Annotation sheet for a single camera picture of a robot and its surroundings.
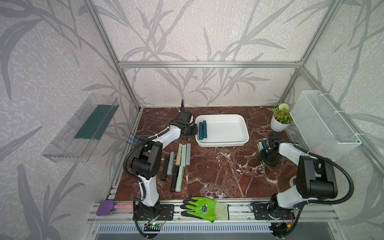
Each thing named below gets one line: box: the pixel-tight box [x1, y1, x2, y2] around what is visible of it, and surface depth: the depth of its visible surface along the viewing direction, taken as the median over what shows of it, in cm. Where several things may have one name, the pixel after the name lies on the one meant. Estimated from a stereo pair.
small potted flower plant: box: [267, 103, 294, 133], surface depth 101 cm
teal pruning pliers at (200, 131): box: [199, 122, 203, 140], surface depth 104 cm
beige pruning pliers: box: [175, 143, 183, 166], surface depth 93 cm
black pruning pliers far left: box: [161, 156, 170, 181], surface depth 87 cm
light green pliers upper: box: [180, 144, 187, 168], surface depth 93 cm
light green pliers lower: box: [175, 165, 185, 193], surface depth 84 cm
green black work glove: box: [180, 196, 230, 223], surface depth 75 cm
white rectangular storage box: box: [195, 114, 250, 147], surface depth 106 cm
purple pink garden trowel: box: [96, 200, 134, 216], surface depth 75 cm
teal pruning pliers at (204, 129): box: [202, 120, 208, 139], surface depth 104 cm
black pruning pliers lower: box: [171, 165, 180, 192], surface depth 84 cm
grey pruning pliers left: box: [167, 151, 175, 176], surface depth 89 cm
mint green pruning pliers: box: [257, 141, 264, 153], surface depth 98 cm
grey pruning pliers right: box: [185, 143, 191, 166], surface depth 93 cm
